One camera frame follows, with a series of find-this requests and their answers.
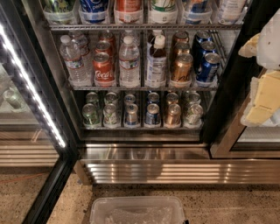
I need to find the water bottle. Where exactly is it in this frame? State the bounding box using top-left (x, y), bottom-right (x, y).
top-left (69, 31), bottom-right (93, 76)
top-left (59, 35), bottom-right (88, 86)
top-left (119, 36), bottom-right (140, 88)
top-left (121, 30), bottom-right (140, 46)

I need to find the steel fridge base grille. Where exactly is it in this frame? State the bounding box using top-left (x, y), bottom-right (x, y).
top-left (74, 143), bottom-right (280, 185)

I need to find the copper soda can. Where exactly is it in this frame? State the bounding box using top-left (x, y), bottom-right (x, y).
top-left (171, 53), bottom-right (193, 87)
top-left (171, 42), bottom-right (191, 60)
top-left (171, 31), bottom-right (189, 46)

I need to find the front copper soda can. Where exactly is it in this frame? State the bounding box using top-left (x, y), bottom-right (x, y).
top-left (171, 53), bottom-right (193, 87)

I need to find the front copper can bottom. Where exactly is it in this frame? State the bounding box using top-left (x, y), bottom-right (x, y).
top-left (164, 103), bottom-right (181, 127)

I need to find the front green can bottom shelf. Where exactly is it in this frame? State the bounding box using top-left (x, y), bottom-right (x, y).
top-left (82, 103), bottom-right (101, 128)

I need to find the right fridge door frame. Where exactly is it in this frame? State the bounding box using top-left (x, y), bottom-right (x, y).
top-left (209, 68), bottom-right (280, 160)

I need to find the rear silver blue can bottom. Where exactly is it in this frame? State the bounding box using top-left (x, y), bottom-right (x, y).
top-left (123, 94), bottom-right (136, 105)

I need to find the rear brown tea bottle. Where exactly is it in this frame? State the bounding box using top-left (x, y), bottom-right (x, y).
top-left (147, 30), bottom-right (163, 49)

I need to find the front white green can bottom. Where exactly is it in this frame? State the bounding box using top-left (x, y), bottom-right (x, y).
top-left (103, 103), bottom-right (119, 127)

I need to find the front middle water bottle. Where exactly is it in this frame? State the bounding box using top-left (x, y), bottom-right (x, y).
top-left (119, 36), bottom-right (140, 88)

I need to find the front brown tea bottle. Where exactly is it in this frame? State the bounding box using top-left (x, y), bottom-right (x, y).
top-left (146, 35), bottom-right (167, 88)

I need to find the red coke can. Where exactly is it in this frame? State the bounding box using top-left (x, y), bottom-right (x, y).
top-left (98, 31), bottom-right (116, 48)
top-left (94, 40), bottom-right (113, 57)
top-left (93, 52), bottom-right (115, 88)

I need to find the front left water bottle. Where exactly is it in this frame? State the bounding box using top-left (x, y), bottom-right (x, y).
top-left (59, 35), bottom-right (88, 86)

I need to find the rear middle water bottle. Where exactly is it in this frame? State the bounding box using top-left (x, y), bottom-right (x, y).
top-left (121, 30), bottom-right (140, 46)

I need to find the brown tea bottle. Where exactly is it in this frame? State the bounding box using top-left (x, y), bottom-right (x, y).
top-left (146, 35), bottom-right (167, 88)
top-left (147, 30), bottom-right (163, 49)

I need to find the rear copper soda can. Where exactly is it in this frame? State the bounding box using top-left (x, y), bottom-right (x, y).
top-left (171, 31), bottom-right (189, 46)

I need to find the green can top shelf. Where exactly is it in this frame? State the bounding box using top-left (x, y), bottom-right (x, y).
top-left (43, 0), bottom-right (77, 25)

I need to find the front silver blue can bottom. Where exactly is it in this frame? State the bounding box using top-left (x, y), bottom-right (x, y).
top-left (124, 103), bottom-right (139, 128)

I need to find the open glass fridge door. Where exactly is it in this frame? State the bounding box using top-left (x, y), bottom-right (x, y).
top-left (0, 0), bottom-right (77, 224)

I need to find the front pale can bottom right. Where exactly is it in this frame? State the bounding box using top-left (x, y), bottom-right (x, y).
top-left (184, 103), bottom-right (203, 129)

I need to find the clear plastic bin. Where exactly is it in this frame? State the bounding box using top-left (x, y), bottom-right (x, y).
top-left (90, 196), bottom-right (186, 224)

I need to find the green can shelf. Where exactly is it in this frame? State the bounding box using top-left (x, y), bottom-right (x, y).
top-left (43, 0), bottom-right (77, 25)
top-left (86, 92), bottom-right (100, 108)
top-left (82, 103), bottom-right (101, 128)

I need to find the red can top shelf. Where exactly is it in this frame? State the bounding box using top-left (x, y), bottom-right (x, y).
top-left (114, 0), bottom-right (143, 24)

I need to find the rear copper can bottom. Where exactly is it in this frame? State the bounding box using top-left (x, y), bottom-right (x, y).
top-left (166, 93), bottom-right (179, 105)

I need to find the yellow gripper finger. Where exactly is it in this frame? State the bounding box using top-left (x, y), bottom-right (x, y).
top-left (241, 70), bottom-right (280, 127)
top-left (238, 33), bottom-right (260, 58)

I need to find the blue pepsi can top shelf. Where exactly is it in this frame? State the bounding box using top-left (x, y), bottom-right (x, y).
top-left (79, 0), bottom-right (109, 24)

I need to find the rear blue pepsi can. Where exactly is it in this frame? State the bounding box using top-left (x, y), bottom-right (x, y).
top-left (192, 30), bottom-right (212, 47)

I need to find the blue orange can top shelf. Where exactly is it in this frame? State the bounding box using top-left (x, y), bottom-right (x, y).
top-left (182, 0), bottom-right (212, 25)

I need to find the rear pale can bottom right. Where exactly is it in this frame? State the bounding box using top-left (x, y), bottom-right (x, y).
top-left (182, 91), bottom-right (201, 105)

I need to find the silver blue can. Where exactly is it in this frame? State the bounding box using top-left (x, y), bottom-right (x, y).
top-left (123, 94), bottom-right (136, 105)
top-left (124, 103), bottom-right (139, 128)

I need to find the pale can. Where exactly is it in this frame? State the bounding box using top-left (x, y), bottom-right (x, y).
top-left (182, 91), bottom-right (201, 105)
top-left (184, 103), bottom-right (203, 129)

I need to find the front blue pepsi can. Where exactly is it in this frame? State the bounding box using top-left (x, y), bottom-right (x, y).
top-left (196, 52), bottom-right (221, 88)

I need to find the rear left water bottle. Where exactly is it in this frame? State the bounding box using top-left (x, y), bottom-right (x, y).
top-left (69, 31), bottom-right (93, 76)

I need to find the rear green can bottom shelf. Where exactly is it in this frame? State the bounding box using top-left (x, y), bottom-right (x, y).
top-left (86, 92), bottom-right (100, 108)

